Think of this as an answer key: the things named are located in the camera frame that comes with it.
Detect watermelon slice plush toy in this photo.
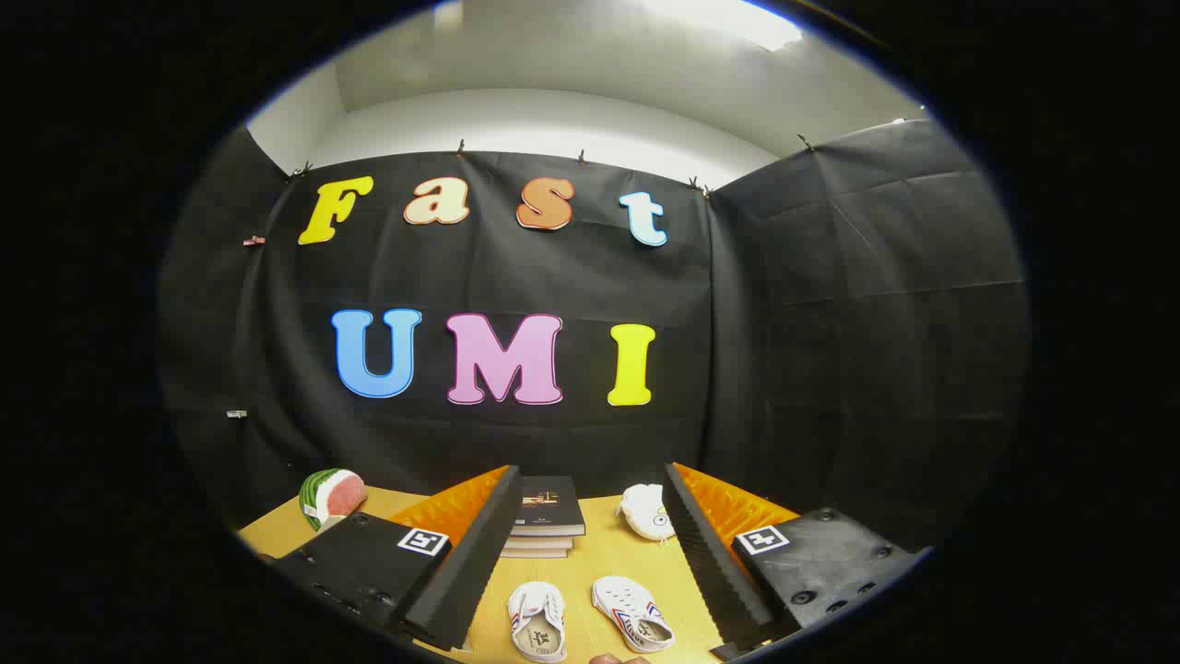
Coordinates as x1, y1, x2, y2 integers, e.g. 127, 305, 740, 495
298, 468, 368, 532

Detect white round plush toy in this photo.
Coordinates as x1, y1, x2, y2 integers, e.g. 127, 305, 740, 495
618, 483, 676, 543

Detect row of black cloth clips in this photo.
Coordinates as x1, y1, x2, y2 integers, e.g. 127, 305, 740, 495
289, 135, 818, 198

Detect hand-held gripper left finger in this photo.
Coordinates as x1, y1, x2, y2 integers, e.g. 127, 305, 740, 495
273, 464, 524, 653

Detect black hardcover book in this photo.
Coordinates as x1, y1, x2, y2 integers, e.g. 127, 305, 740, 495
512, 476, 587, 538

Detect white shoe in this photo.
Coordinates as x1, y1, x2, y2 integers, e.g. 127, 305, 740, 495
591, 575, 676, 654
507, 581, 569, 663

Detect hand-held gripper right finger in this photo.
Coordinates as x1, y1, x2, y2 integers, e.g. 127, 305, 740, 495
663, 462, 934, 662

